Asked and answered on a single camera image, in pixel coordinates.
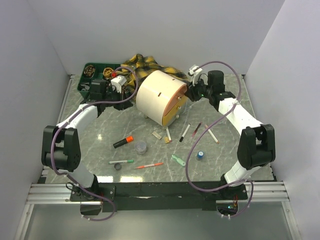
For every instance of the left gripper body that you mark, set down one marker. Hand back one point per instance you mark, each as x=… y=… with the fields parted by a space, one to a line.
x=115 y=96

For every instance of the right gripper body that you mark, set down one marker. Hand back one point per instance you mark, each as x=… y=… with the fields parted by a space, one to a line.
x=198 y=91

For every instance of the round cream drawer organizer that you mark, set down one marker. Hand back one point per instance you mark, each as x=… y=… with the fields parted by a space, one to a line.
x=161 y=97

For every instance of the beige eraser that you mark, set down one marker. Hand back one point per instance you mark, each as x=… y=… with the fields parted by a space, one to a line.
x=158 y=136

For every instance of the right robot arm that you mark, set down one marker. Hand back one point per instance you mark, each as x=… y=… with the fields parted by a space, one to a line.
x=256 y=147

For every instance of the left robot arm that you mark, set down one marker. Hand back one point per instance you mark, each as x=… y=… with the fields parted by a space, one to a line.
x=61 y=149

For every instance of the tan rolled item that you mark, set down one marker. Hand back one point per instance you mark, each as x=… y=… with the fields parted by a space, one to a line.
x=107 y=72

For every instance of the green compartment tray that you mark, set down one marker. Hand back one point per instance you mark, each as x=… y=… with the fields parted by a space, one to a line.
x=87 y=80

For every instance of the brown patterned rolled tie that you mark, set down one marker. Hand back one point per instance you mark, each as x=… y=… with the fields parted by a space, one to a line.
x=89 y=71

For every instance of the red translucent pen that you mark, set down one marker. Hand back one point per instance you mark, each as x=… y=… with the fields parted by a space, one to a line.
x=196 y=129

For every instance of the white pink tipped pen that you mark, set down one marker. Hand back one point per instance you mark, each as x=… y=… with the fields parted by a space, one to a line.
x=212 y=134

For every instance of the yellow plaid cloth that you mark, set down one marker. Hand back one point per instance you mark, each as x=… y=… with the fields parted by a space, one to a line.
x=143 y=66

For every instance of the white pen pink ends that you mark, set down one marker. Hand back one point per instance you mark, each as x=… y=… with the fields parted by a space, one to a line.
x=168 y=135

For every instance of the black white marker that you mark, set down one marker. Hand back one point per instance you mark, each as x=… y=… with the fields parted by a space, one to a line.
x=184 y=132

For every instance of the black orange highlighter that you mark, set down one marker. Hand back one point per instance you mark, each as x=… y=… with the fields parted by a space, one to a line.
x=123 y=142

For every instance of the yellow eraser block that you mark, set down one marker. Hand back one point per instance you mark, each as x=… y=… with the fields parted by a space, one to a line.
x=166 y=140

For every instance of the blue capped small bottle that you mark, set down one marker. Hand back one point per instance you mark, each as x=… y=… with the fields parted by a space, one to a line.
x=200 y=155

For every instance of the green capped white pen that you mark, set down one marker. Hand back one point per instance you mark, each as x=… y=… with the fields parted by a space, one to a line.
x=120 y=162

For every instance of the orange pencil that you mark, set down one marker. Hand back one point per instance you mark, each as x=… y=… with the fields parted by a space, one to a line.
x=149 y=165

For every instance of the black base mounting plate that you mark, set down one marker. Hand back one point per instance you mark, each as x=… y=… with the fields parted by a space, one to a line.
x=135 y=196

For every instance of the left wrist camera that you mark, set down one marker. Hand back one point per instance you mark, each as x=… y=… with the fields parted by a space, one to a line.
x=117 y=83

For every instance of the aluminium rail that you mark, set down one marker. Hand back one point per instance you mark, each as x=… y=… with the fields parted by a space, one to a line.
x=46 y=194

